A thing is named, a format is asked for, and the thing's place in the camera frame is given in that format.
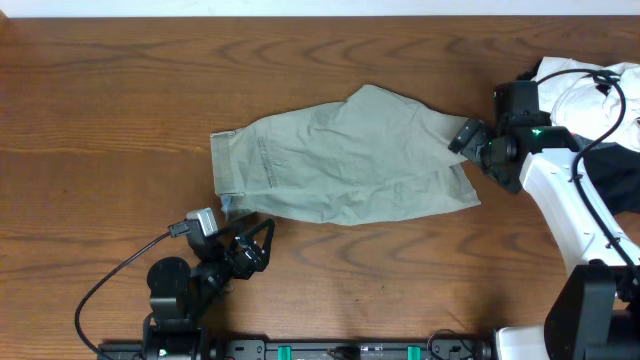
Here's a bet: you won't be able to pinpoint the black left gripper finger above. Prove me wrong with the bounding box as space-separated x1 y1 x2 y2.
235 218 275 265
220 212 255 235

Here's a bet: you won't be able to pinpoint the khaki green shorts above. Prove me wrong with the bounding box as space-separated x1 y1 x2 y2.
210 85 480 225

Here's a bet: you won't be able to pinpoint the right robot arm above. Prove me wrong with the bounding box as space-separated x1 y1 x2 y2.
449 81 639 359

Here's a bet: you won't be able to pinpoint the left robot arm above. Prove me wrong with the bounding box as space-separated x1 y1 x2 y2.
141 208 275 359

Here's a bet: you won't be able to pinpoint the white garment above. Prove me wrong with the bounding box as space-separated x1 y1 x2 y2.
534 57 639 152

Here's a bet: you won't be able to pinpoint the black garment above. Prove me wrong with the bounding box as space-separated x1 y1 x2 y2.
517 58 640 216

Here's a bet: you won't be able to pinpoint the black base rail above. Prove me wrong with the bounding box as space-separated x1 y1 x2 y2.
97 339 496 360

